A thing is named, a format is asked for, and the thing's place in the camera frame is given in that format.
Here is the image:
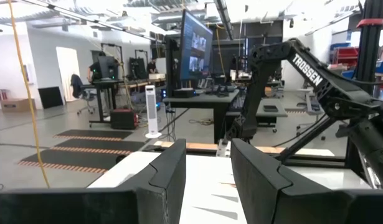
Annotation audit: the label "black aluminium stand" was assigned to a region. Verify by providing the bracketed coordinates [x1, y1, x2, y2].
[344, 0, 383, 175]

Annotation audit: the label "small black monitor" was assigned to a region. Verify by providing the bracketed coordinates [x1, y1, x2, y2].
[97, 55, 120, 81]

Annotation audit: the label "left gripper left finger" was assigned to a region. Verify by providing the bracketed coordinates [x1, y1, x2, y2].
[115, 139, 187, 224]

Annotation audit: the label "black office chair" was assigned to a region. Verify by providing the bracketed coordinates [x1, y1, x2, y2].
[69, 73, 96, 115]

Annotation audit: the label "red storage bins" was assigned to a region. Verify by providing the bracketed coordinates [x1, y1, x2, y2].
[330, 46, 360, 68]

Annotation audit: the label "black mat striped edge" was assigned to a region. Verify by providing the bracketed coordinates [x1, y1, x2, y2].
[50, 138, 146, 156]
[52, 128, 135, 142]
[17, 148, 120, 175]

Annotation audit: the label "red and black box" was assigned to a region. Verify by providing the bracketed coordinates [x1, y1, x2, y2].
[110, 108, 139, 131]

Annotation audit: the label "black standing desk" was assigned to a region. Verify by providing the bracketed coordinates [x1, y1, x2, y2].
[88, 78, 125, 128]

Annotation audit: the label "grey low table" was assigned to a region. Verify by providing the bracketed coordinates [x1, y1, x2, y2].
[224, 98, 289, 134]

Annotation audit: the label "red clamp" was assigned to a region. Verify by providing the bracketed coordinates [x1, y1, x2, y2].
[355, 17, 383, 29]

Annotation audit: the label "black panel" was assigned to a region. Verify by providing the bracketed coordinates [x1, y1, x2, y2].
[37, 86, 64, 110]

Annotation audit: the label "white tower fan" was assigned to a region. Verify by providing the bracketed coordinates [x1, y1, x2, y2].
[144, 84, 163, 139]

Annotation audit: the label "yellow cable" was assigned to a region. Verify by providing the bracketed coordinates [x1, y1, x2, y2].
[6, 0, 52, 189]

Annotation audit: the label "large monitor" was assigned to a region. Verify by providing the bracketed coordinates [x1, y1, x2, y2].
[178, 8, 214, 82]

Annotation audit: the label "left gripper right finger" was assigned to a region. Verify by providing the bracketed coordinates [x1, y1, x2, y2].
[230, 138, 344, 224]

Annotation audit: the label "white power block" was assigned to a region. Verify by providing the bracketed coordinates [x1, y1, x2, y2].
[215, 138, 232, 158]

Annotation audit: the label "cardboard box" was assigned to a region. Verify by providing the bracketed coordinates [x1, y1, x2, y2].
[0, 97, 37, 113]

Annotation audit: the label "wooden table board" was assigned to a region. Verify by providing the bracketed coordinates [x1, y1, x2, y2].
[153, 140, 335, 157]

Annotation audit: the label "white plastic cutlery tray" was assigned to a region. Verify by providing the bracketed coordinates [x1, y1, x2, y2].
[86, 150, 251, 224]

